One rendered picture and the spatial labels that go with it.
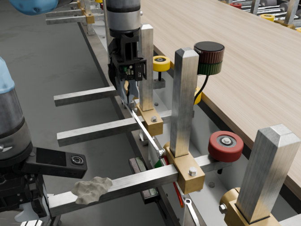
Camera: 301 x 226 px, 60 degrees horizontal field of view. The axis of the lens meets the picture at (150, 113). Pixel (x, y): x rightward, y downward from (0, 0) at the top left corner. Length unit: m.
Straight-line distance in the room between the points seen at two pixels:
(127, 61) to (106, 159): 1.34
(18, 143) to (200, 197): 0.61
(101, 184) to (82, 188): 0.04
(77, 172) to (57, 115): 1.91
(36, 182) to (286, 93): 0.74
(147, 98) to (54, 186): 1.14
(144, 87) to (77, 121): 1.54
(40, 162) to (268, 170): 0.36
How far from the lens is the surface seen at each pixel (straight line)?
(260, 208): 0.42
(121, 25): 0.59
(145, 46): 0.74
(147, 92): 0.80
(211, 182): 0.92
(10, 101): 0.42
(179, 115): 0.56
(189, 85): 0.53
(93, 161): 1.89
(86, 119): 2.29
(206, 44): 0.54
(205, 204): 0.88
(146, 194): 0.78
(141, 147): 0.92
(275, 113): 0.81
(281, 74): 1.04
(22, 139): 0.46
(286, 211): 0.73
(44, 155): 0.51
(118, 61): 0.62
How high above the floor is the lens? 1.32
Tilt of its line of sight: 35 degrees down
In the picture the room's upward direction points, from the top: straight up
